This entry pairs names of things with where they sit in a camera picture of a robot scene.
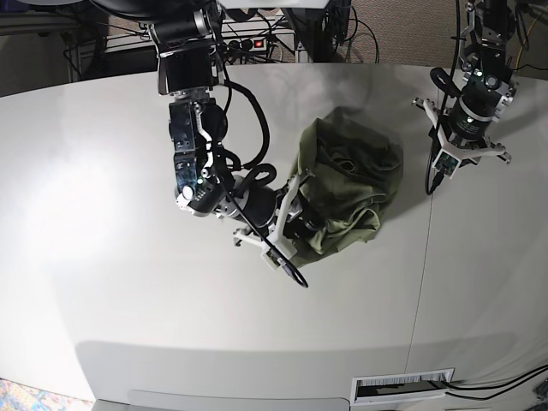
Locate white table cable grommet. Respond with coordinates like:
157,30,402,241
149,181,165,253
350,368,455,406

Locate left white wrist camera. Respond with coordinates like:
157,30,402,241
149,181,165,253
432,148,462,179

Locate black power strip red switch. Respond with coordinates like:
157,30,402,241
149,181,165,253
226,38,268,54

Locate yellow cable on floor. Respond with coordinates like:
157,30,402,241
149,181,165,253
515,16,539,72

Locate black cables at table edge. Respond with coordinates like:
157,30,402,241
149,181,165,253
444,363,548,402

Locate green T-shirt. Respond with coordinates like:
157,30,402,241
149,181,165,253
289,106,403,267

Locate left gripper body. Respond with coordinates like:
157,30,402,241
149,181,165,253
412,97,512,165

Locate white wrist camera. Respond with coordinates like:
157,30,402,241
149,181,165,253
260,244,297,271
432,148,462,179

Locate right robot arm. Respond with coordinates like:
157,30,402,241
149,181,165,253
95,1,326,259

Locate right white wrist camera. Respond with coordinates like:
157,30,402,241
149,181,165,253
260,244,297,271

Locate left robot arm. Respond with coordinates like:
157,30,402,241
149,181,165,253
413,1,517,177

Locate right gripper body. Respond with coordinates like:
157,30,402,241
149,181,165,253
222,169,315,251

